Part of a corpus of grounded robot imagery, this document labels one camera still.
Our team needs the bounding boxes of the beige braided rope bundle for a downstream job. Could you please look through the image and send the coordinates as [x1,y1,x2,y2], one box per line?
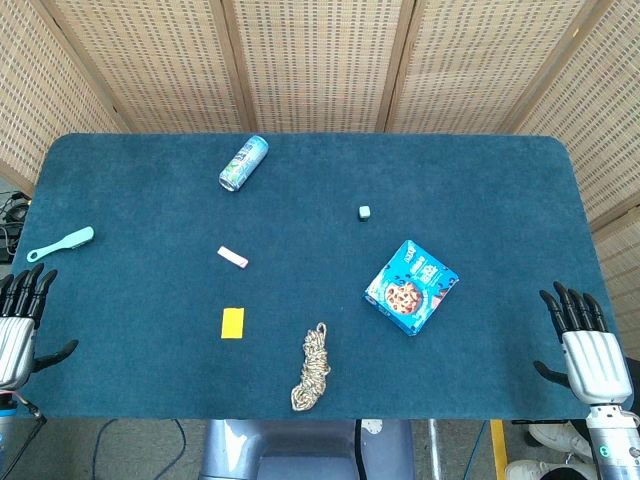
[290,322,332,413]

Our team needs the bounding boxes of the dark teal table mat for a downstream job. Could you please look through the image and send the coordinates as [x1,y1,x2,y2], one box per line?
[0,132,617,421]

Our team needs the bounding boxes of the woven bamboo screen panel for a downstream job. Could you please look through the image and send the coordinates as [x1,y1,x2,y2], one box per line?
[222,0,416,134]
[384,0,614,134]
[514,0,640,229]
[0,0,124,186]
[42,0,257,134]
[592,209,640,361]

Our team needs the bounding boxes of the black cable bundle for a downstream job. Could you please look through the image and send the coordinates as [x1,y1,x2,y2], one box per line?
[0,191,34,265]

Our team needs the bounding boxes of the mint green brush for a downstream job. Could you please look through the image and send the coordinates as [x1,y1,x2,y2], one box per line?
[26,225,96,264]

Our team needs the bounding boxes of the pink white eraser pack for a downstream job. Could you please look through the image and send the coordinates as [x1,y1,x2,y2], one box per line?
[216,245,250,270]

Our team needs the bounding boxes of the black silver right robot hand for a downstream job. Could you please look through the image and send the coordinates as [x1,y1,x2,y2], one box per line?
[532,281,633,404]

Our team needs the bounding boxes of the metal table leg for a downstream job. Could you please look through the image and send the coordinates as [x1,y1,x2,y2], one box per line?
[427,418,444,480]

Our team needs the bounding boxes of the grey-blue robot torso base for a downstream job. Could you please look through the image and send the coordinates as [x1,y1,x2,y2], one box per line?
[199,418,416,480]

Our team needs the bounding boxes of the blue green drink can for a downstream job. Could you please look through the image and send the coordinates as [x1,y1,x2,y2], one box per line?
[218,134,270,193]

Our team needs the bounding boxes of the blue cookie box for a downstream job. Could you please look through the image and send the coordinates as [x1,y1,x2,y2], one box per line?
[362,239,460,337]

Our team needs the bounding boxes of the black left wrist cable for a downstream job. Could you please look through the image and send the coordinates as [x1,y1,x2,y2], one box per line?
[17,393,49,422]

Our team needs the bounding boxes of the white sneaker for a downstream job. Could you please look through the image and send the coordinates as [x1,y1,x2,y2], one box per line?
[528,422,594,460]
[504,459,564,480]

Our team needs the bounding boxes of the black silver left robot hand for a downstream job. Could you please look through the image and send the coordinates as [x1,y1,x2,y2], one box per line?
[0,263,80,392]

